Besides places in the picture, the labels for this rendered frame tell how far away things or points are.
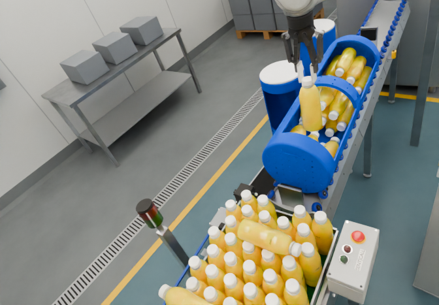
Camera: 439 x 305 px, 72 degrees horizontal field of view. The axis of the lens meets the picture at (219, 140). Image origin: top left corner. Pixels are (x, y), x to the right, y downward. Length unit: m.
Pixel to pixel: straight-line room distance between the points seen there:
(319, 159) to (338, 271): 0.38
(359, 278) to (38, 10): 3.81
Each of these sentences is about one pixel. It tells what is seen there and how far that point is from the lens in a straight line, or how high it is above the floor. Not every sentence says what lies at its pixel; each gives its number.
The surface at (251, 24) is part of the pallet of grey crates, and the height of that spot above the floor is 0.24.
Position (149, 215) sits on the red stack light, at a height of 1.23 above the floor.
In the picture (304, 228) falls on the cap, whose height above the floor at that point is 1.10.
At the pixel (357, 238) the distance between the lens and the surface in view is 1.04.
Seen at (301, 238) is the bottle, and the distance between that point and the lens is 1.09.
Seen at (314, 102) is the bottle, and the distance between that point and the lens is 1.09.
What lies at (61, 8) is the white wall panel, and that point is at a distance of 4.14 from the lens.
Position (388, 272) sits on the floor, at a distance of 2.24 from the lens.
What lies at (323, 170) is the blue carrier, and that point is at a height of 1.13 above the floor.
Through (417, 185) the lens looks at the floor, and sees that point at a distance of 2.65.
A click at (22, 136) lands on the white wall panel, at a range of 4.08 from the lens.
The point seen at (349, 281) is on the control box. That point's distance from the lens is 0.99.
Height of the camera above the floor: 2.00
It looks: 38 degrees down
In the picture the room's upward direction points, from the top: 21 degrees counter-clockwise
